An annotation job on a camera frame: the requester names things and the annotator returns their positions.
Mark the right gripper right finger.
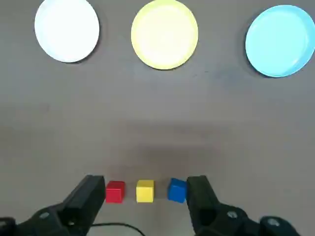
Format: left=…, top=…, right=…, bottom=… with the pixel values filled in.
left=186, top=175, right=302, bottom=236

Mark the blue plate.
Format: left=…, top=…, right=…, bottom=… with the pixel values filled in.
left=245, top=4, right=315, bottom=78

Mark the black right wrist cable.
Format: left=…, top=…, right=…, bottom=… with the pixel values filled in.
left=92, top=222, right=146, bottom=236

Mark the red cube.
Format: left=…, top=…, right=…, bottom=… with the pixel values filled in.
left=105, top=180, right=126, bottom=204

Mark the yellow cube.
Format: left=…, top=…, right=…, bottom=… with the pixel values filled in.
left=136, top=179, right=155, bottom=204

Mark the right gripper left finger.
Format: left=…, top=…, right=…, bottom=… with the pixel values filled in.
left=0, top=175, right=106, bottom=236

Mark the yellow plate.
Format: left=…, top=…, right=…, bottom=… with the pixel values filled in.
left=130, top=0, right=199, bottom=70

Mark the blue cube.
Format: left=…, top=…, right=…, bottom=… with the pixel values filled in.
left=167, top=178, right=188, bottom=204

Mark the white plate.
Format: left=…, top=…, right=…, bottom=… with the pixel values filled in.
left=34, top=0, right=100, bottom=63

